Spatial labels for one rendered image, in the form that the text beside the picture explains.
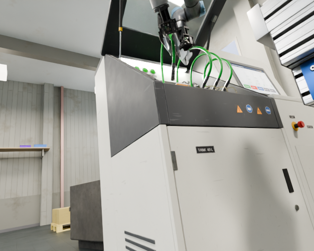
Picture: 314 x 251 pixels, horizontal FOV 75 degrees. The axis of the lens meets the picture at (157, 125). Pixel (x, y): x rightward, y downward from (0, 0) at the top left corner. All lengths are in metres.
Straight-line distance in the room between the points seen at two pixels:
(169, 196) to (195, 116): 0.30
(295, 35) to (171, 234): 0.59
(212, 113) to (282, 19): 0.40
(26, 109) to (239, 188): 7.89
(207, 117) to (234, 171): 0.22
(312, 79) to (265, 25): 0.16
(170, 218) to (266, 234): 0.39
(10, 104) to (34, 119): 0.86
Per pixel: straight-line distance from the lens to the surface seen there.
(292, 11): 0.58
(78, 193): 2.97
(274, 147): 1.06
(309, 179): 1.22
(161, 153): 0.66
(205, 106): 0.82
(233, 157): 0.83
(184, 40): 1.19
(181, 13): 1.33
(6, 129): 8.06
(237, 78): 1.60
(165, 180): 0.65
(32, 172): 7.75
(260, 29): 0.60
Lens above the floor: 0.59
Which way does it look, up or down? 17 degrees up
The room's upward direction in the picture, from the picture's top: 8 degrees counter-clockwise
